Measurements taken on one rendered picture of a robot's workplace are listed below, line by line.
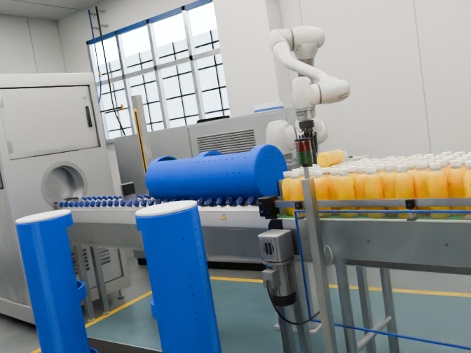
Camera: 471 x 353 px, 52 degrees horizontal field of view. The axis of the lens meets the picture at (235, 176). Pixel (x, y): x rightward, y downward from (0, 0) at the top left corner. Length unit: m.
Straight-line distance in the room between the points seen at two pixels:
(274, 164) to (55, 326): 1.42
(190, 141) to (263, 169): 2.30
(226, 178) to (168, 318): 0.77
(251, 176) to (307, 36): 0.93
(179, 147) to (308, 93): 2.56
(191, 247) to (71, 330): 0.94
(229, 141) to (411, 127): 1.81
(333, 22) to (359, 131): 1.15
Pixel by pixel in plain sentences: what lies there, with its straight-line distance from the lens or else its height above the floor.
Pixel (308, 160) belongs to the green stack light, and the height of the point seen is 1.17.
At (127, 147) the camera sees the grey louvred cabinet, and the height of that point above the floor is 1.32.
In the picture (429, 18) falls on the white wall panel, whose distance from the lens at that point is 4.98.
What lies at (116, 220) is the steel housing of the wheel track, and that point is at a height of 0.85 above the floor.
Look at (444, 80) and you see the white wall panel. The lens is 4.92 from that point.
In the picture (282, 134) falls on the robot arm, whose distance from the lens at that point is 3.01.
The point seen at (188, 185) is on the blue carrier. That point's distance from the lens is 2.69.
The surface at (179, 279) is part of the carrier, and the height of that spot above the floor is 0.73.
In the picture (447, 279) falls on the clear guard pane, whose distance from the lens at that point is 1.87.
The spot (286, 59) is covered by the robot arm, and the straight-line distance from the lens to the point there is 2.66.
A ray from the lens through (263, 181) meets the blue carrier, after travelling 2.41.
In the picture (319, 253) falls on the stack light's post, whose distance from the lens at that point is 1.94.
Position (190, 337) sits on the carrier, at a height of 0.47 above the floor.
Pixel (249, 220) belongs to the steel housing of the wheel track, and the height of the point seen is 0.86.
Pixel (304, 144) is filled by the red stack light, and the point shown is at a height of 1.24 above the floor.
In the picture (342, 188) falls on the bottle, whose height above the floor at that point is 1.02.
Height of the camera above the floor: 1.33
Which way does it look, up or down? 6 degrees down
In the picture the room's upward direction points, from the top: 9 degrees counter-clockwise
